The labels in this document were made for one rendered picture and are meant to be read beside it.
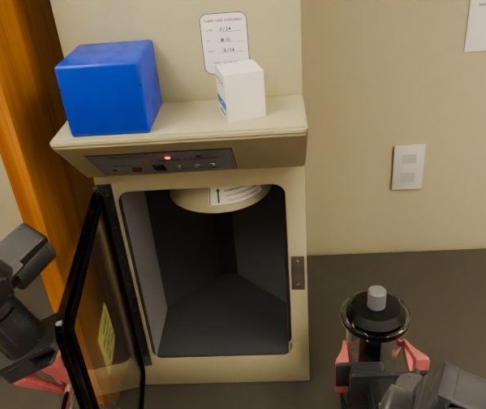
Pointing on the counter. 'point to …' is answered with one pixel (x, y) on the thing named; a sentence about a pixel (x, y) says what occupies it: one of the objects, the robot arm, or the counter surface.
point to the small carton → (241, 90)
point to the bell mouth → (219, 198)
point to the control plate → (107, 162)
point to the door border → (70, 311)
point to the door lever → (68, 398)
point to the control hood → (203, 136)
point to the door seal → (80, 299)
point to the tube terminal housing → (110, 10)
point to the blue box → (110, 88)
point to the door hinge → (125, 269)
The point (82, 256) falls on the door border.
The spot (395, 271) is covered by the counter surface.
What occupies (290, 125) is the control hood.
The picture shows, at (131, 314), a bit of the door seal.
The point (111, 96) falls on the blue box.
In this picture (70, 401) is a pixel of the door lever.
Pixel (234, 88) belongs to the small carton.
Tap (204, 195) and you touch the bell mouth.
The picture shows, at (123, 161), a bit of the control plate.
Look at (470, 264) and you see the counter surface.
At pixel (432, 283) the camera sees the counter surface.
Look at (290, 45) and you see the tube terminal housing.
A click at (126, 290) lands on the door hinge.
